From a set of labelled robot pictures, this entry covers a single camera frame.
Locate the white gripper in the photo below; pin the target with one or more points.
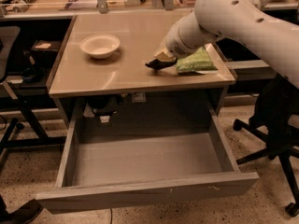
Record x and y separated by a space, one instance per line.
175 46

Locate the black rxbar chocolate bar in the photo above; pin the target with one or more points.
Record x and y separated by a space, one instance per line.
159 65

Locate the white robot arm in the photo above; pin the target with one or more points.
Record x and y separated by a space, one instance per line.
273 40

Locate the grey counter cabinet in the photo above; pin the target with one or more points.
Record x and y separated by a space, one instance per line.
140 33

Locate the grey open top drawer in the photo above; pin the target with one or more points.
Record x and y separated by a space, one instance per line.
175 155

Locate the green kettle chips bag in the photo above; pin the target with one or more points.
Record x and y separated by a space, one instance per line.
199 63

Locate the white paper bowl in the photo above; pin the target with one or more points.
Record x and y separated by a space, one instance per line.
100 46

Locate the black office chair right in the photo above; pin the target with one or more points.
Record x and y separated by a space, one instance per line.
273 122

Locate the black box under desk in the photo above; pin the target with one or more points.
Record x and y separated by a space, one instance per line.
45 52

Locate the grey office chair left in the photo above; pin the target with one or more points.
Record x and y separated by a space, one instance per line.
8 35

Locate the black shoe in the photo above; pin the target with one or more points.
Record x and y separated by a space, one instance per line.
23 215

